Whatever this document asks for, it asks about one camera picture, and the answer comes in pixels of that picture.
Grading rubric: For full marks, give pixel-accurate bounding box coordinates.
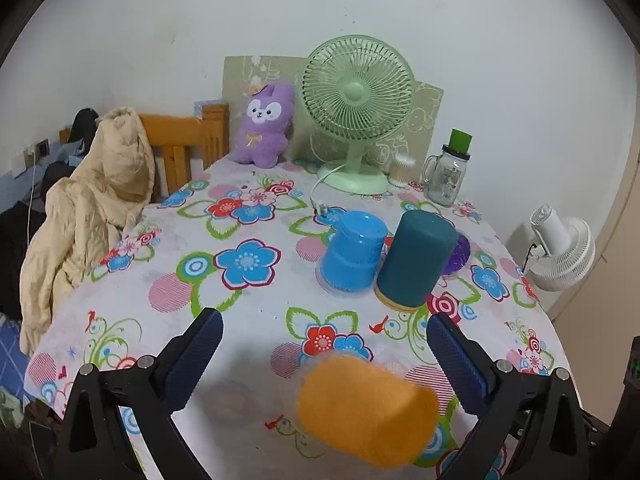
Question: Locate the orange plastic cup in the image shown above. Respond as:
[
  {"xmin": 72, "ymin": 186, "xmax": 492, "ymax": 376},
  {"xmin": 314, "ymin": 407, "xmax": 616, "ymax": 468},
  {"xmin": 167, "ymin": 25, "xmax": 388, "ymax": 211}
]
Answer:
[{"xmin": 295, "ymin": 352, "xmax": 439, "ymax": 469}]

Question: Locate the purple transparent cup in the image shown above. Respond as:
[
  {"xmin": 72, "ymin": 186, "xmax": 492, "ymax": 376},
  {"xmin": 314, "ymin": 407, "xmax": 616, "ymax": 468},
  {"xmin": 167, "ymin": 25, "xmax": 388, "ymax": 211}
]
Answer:
[{"xmin": 442, "ymin": 231, "xmax": 471, "ymax": 276}]

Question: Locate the dark teal cup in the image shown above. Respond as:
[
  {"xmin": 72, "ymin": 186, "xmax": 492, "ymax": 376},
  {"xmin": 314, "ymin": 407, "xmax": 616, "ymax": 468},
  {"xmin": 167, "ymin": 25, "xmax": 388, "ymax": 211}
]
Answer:
[{"xmin": 374, "ymin": 210, "xmax": 458, "ymax": 311}]

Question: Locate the light blue plastic cup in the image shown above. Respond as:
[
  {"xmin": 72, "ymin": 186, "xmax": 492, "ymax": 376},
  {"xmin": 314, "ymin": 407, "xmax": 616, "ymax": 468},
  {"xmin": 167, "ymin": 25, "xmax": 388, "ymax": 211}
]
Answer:
[{"xmin": 317, "ymin": 210, "xmax": 388, "ymax": 295}]

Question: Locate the white floor fan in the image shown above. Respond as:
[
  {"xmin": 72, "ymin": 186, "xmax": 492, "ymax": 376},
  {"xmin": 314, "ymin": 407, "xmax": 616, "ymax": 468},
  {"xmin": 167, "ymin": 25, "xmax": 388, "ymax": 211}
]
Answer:
[{"xmin": 523, "ymin": 204, "xmax": 596, "ymax": 292}]

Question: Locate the beige quilted jacket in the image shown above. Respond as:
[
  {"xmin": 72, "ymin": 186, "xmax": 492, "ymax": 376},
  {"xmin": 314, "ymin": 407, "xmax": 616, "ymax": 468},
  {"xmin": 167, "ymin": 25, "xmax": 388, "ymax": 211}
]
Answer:
[{"xmin": 20, "ymin": 107, "xmax": 155, "ymax": 356}]

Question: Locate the glass mason jar mug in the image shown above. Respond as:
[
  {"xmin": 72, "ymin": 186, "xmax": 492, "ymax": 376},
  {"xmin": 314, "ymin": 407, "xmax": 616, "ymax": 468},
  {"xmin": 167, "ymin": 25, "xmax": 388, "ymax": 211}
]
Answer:
[{"xmin": 423, "ymin": 129, "xmax": 472, "ymax": 207}]

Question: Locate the wooden chair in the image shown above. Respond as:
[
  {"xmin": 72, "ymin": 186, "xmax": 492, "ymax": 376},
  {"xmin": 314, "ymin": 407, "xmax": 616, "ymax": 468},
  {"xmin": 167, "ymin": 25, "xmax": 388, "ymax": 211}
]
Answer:
[{"xmin": 46, "ymin": 104, "xmax": 229, "ymax": 206}]

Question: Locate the cotton swab container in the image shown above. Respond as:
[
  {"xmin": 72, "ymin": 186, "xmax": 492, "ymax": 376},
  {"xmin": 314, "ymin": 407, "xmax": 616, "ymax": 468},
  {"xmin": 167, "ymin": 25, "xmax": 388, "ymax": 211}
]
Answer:
[{"xmin": 387, "ymin": 153, "xmax": 416, "ymax": 188}]

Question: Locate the beige patterned board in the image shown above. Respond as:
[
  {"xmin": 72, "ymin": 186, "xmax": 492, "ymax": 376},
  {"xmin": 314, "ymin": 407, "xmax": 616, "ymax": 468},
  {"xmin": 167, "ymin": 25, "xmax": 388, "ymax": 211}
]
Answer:
[{"xmin": 222, "ymin": 55, "xmax": 444, "ymax": 178}]

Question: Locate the purple plush toy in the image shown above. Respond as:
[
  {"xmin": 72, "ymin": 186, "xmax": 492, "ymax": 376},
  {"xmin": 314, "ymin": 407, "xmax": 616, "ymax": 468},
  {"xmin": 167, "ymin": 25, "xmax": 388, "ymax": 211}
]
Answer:
[{"xmin": 230, "ymin": 84, "xmax": 295, "ymax": 169}]

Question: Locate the green desk fan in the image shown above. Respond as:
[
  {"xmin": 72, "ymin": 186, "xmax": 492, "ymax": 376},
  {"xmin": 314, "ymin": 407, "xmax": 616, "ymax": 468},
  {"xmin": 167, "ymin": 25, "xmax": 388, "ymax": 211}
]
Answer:
[{"xmin": 298, "ymin": 35, "xmax": 414, "ymax": 195}]

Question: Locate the white fan cable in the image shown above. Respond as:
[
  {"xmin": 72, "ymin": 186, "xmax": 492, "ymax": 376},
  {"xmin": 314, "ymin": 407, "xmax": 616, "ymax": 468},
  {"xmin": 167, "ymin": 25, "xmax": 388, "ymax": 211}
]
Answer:
[{"xmin": 309, "ymin": 160, "xmax": 352, "ymax": 216}]

